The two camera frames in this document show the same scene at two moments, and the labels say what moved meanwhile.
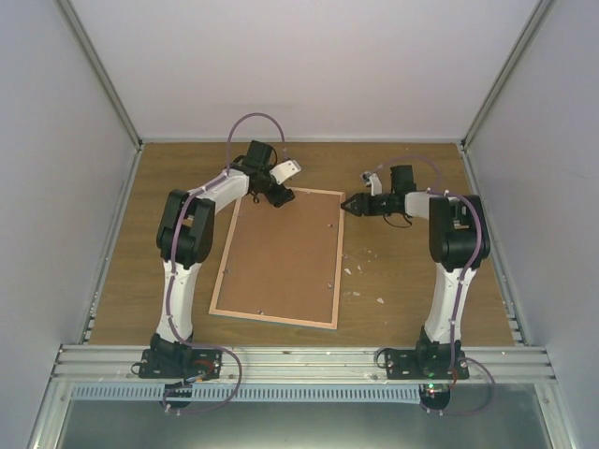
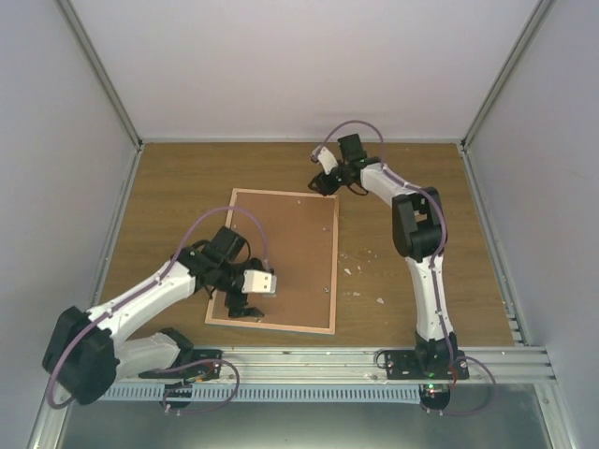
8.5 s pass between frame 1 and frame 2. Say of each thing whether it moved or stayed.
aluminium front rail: stayed
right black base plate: stayed
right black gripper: moved
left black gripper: moved
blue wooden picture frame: moved
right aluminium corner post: stayed
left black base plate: stayed
